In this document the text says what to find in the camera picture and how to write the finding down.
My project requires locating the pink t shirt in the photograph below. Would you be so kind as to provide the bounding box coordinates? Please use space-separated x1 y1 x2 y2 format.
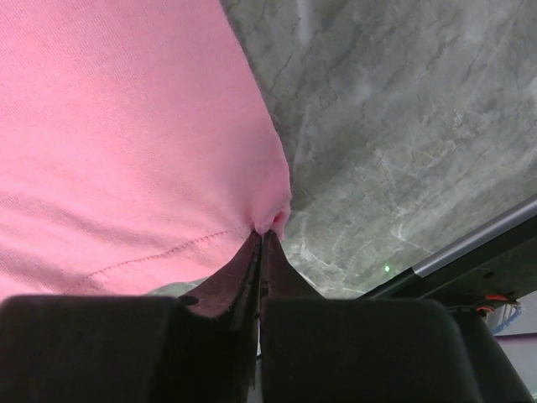
1 1 291 297

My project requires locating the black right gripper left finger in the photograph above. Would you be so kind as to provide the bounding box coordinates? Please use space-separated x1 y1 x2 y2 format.
1 234 262 402

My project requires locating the aluminium frame rail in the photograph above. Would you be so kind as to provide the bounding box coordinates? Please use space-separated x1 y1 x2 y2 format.
412 195 536 278

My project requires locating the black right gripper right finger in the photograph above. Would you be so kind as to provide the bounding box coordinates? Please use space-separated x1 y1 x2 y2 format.
260 233 524 402

